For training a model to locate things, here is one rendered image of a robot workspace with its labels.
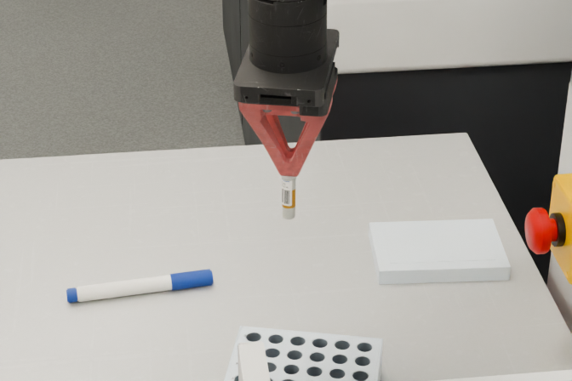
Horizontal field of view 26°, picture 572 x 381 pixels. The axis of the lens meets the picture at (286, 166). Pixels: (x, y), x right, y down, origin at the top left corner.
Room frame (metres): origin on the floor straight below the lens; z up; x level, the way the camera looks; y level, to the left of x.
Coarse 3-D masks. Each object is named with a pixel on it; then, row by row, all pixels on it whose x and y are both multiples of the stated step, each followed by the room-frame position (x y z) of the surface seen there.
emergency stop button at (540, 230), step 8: (536, 208) 0.90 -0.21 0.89; (544, 208) 0.90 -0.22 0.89; (528, 216) 0.90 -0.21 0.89; (536, 216) 0.89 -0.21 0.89; (544, 216) 0.88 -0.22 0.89; (528, 224) 0.89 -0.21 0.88; (536, 224) 0.88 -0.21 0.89; (544, 224) 0.88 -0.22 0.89; (552, 224) 0.89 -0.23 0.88; (528, 232) 0.89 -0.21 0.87; (536, 232) 0.88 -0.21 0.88; (544, 232) 0.87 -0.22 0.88; (552, 232) 0.88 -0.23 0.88; (528, 240) 0.89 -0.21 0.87; (536, 240) 0.87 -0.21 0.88; (544, 240) 0.87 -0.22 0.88; (552, 240) 0.88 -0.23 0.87; (536, 248) 0.87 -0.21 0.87; (544, 248) 0.87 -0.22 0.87
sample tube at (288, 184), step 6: (282, 180) 0.83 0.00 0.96; (288, 180) 0.83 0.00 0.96; (294, 180) 0.83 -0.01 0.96; (282, 186) 0.83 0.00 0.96; (288, 186) 0.83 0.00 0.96; (294, 186) 0.83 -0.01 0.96; (282, 192) 0.83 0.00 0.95; (288, 192) 0.83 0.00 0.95; (294, 192) 0.83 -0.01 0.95; (282, 198) 0.83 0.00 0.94; (288, 198) 0.83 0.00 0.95; (294, 198) 0.83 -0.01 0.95; (282, 204) 0.83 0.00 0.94; (288, 204) 0.83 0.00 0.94; (294, 204) 0.83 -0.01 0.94; (282, 210) 0.83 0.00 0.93; (288, 210) 0.83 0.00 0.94; (294, 210) 0.83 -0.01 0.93; (288, 216) 0.83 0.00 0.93; (294, 216) 0.83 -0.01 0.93
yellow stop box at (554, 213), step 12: (564, 180) 0.91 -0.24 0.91; (552, 192) 0.92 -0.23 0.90; (564, 192) 0.90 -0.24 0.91; (552, 204) 0.92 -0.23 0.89; (564, 204) 0.89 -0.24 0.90; (552, 216) 0.90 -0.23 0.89; (564, 216) 0.89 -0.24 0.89; (564, 228) 0.88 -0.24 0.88; (564, 240) 0.88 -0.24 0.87; (552, 252) 0.90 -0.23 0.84; (564, 252) 0.88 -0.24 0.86; (564, 264) 0.87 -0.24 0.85
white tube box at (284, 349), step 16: (240, 336) 0.84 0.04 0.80; (256, 336) 0.85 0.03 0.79; (272, 336) 0.85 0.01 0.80; (288, 336) 0.84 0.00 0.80; (304, 336) 0.84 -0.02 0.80; (320, 336) 0.84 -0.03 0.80; (336, 336) 0.84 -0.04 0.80; (352, 336) 0.84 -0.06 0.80; (272, 352) 0.83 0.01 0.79; (288, 352) 0.82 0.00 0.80; (304, 352) 0.82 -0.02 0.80; (320, 352) 0.82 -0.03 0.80; (336, 352) 0.82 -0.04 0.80; (352, 352) 0.82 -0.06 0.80; (368, 352) 0.82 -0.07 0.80; (272, 368) 0.81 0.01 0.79; (288, 368) 0.81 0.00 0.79; (304, 368) 0.80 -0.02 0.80; (320, 368) 0.80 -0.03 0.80; (336, 368) 0.80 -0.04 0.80; (352, 368) 0.80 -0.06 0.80; (368, 368) 0.80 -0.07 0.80
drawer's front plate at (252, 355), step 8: (240, 344) 0.67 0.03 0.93; (248, 344) 0.67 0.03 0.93; (256, 344) 0.67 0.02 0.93; (240, 352) 0.66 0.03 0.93; (248, 352) 0.66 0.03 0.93; (256, 352) 0.66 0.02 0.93; (264, 352) 0.66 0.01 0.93; (240, 360) 0.65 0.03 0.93; (248, 360) 0.65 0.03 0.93; (256, 360) 0.65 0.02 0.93; (264, 360) 0.65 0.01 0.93; (240, 368) 0.65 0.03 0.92; (248, 368) 0.64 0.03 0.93; (256, 368) 0.64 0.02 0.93; (264, 368) 0.64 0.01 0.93; (240, 376) 0.65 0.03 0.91; (248, 376) 0.63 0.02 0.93; (256, 376) 0.63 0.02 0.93; (264, 376) 0.63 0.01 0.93
